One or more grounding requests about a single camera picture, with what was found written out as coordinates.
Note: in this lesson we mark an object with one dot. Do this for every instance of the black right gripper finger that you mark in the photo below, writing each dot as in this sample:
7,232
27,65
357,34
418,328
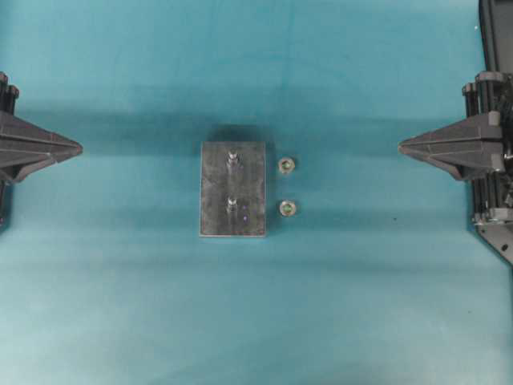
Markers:
481,127
460,165

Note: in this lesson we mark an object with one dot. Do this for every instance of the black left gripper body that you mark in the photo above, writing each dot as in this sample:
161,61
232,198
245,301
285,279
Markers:
9,95

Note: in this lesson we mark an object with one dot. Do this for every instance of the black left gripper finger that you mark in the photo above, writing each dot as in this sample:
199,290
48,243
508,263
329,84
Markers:
13,128
20,159

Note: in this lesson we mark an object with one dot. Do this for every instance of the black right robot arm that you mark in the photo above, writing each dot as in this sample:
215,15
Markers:
478,149

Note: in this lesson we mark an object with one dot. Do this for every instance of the grey metal base block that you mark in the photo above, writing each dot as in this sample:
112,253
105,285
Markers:
232,189

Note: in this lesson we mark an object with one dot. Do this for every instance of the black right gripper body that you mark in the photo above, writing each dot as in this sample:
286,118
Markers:
492,193

